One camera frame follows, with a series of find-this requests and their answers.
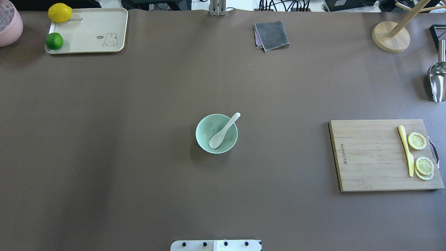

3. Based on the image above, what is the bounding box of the lemon slice far stack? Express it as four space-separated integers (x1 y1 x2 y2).
415 156 435 181

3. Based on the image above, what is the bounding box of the grey folded cloth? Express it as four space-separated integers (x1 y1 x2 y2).
253 20 290 52

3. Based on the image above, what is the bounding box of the light green bowl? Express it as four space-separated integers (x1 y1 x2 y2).
195 114 238 154

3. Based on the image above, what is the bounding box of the white ceramic spoon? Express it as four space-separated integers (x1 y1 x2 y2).
209 112 241 149

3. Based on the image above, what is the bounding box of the lemon slice near handle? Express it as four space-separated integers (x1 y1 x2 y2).
407 132 427 150

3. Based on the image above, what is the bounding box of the aluminium frame post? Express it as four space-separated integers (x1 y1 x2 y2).
209 0 226 16

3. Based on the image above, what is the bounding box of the metal scoop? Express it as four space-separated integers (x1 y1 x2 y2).
428 40 446 102

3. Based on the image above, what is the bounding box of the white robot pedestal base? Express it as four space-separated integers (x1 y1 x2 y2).
170 239 262 251

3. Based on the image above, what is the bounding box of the bamboo cutting board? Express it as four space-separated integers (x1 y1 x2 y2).
329 119 445 192

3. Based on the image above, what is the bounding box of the pink ice bowl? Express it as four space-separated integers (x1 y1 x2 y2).
0 0 23 47

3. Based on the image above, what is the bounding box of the wooden mug tree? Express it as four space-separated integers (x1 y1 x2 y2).
371 0 445 53

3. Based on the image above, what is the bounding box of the green lime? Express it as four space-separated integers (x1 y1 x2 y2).
46 33 64 50

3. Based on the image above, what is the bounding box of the cream cartoon tray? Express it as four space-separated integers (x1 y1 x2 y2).
45 8 129 54

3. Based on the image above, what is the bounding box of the yellow plastic knife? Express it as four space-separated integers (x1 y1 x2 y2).
397 125 415 177

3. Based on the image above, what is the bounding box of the yellow lemon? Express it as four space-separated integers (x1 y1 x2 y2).
47 3 72 23

